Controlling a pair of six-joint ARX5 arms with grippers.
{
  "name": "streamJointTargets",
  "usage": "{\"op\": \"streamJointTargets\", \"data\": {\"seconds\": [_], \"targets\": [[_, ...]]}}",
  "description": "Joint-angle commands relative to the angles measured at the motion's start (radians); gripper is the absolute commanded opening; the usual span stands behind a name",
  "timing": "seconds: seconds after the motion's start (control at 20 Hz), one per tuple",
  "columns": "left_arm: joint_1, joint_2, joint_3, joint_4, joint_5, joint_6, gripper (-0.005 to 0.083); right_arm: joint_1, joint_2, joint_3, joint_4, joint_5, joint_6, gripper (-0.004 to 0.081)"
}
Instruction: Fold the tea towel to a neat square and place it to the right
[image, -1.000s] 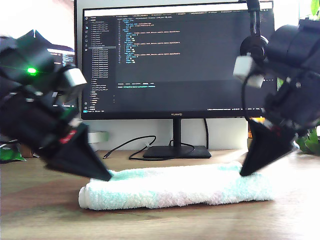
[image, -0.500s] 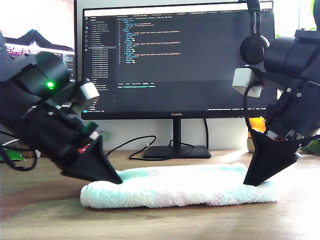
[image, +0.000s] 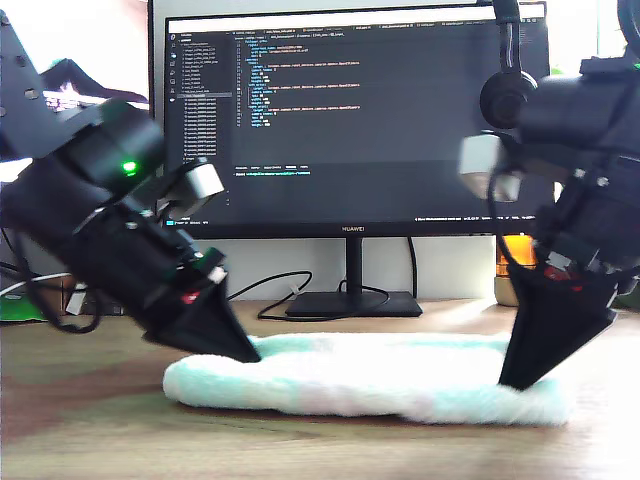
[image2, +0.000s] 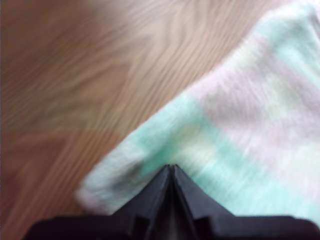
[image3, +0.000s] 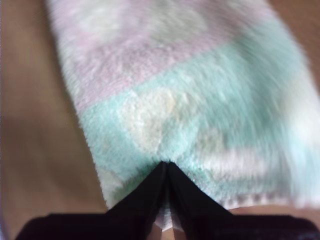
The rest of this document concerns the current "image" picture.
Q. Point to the mint tea towel pink border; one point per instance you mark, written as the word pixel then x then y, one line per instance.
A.
pixel 350 380

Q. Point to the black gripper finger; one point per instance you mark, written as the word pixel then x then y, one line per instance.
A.
pixel 555 330

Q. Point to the white box with blue edge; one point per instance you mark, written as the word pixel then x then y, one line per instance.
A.
pixel 75 302

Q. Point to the black over-ear headphones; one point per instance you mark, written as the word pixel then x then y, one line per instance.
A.
pixel 507 100

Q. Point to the black monitor with purple window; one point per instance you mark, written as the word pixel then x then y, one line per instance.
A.
pixel 100 30

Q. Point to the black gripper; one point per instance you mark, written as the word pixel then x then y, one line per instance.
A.
pixel 135 260

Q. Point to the amber glass lamp beige base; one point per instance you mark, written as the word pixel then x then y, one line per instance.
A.
pixel 521 247

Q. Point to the black Huawei monitor on stand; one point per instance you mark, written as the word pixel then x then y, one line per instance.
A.
pixel 350 125

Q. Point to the green plastic packet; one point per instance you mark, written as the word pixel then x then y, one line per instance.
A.
pixel 15 307

